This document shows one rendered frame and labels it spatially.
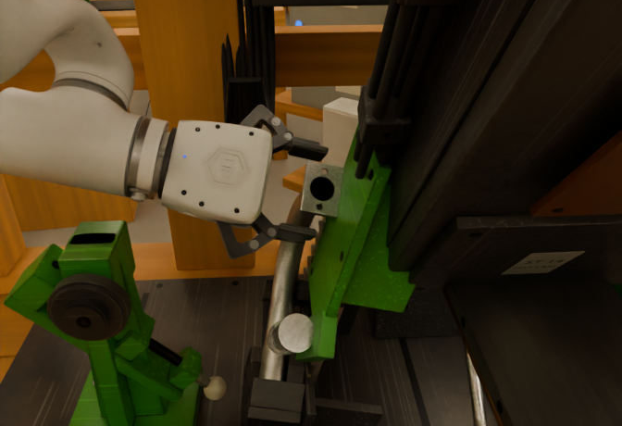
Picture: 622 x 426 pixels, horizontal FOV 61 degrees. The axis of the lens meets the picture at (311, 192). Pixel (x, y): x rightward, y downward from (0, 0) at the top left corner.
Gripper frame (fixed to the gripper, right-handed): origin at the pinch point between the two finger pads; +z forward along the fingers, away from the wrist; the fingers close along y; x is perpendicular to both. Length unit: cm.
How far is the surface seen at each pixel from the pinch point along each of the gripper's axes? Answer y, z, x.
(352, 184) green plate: -0.3, 2.7, -6.5
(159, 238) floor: 25, -30, 210
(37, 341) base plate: -20.6, -30.5, 33.3
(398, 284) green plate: -8.8, 9.1, -4.7
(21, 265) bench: -9, -41, 52
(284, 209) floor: 52, 29, 215
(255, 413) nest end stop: -23.6, -1.0, 8.2
